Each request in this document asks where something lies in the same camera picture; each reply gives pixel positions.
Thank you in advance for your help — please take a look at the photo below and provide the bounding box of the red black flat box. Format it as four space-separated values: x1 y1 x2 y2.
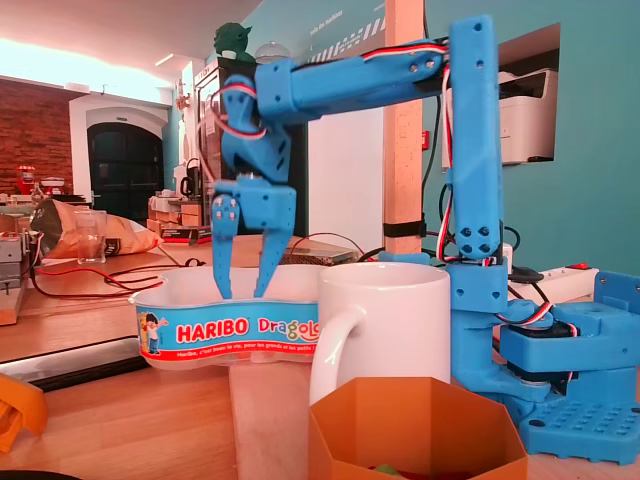
160 225 214 246

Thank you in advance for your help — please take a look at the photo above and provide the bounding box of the metal mesh power supply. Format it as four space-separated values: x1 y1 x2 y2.
277 239 361 266

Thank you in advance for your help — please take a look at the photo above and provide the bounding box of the black refrigerator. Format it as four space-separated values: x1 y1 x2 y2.
192 57 309 236

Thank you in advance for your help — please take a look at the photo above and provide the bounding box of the black kettle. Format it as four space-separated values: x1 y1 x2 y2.
178 158 202 199

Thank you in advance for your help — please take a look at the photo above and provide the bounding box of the clear Haribo candy tub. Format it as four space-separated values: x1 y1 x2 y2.
128 264 326 372

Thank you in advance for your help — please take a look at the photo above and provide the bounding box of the orange chip bag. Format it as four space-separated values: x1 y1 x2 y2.
30 199 165 260

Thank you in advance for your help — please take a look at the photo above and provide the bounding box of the black arched door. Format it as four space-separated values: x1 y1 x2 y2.
87 123 165 217

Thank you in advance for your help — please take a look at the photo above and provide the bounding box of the clear drinking glass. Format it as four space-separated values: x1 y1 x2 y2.
73 209 107 266

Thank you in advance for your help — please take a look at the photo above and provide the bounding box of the white ceramic mug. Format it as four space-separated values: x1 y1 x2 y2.
308 262 454 407

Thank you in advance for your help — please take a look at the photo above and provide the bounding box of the clear glass dome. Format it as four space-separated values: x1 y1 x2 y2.
253 40 294 65

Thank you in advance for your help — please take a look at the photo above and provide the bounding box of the green Yoda figure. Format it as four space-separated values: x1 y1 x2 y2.
213 22 257 65

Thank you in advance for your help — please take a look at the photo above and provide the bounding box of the black smartphone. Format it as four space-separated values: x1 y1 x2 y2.
0 339 151 394

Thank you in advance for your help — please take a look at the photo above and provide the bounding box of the red candy machine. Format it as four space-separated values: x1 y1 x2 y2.
14 165 36 195

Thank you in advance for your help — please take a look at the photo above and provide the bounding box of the brown hexagonal box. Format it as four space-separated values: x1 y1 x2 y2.
307 377 530 480

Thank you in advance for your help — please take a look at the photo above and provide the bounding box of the grey metal device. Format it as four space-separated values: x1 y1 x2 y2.
0 212 44 294

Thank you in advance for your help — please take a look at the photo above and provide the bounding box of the white office printer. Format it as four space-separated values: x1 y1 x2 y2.
442 69 560 169

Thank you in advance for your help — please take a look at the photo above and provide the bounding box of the white power strip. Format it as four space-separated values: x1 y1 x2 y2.
507 267 599 306

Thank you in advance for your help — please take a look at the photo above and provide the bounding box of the red white black servo cable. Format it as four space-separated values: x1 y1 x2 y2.
197 84 269 191

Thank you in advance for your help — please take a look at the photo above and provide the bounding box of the blue post mount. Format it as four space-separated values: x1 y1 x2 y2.
377 249 434 266

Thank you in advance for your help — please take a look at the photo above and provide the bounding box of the wooden camera post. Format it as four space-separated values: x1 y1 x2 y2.
383 0 426 256

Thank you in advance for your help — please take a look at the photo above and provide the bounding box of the red black braided cable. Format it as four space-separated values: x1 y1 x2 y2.
29 264 169 301

